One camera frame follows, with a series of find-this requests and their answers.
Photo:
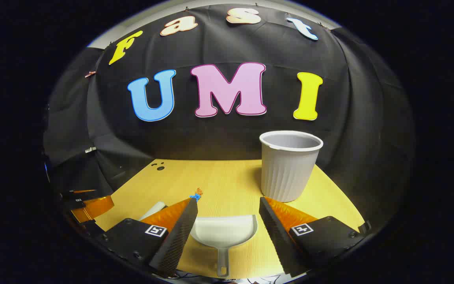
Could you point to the white ribbed garbage bin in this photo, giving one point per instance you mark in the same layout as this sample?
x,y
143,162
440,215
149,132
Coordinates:
x,y
288,169

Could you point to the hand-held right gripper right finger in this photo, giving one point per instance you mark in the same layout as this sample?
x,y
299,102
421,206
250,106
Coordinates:
x,y
280,240

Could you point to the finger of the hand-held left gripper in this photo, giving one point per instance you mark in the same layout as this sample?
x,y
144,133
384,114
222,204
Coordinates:
x,y
93,208
79,196

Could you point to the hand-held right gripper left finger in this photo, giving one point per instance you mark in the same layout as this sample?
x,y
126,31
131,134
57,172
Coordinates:
x,y
177,240

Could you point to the silver cloth clip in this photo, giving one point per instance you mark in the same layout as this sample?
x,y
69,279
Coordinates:
x,y
90,150

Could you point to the small white broom black bristles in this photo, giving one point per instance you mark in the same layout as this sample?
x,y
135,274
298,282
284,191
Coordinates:
x,y
153,211

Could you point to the copper cloth clip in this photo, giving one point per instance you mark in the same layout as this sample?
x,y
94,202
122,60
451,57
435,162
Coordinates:
x,y
90,73

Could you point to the white plastic dustpan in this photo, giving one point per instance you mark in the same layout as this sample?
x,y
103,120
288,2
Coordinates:
x,y
223,232

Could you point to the blue trash scrap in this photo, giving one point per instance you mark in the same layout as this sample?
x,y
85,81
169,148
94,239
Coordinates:
x,y
195,196

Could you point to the wooden desktop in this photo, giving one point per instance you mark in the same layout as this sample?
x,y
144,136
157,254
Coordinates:
x,y
227,177

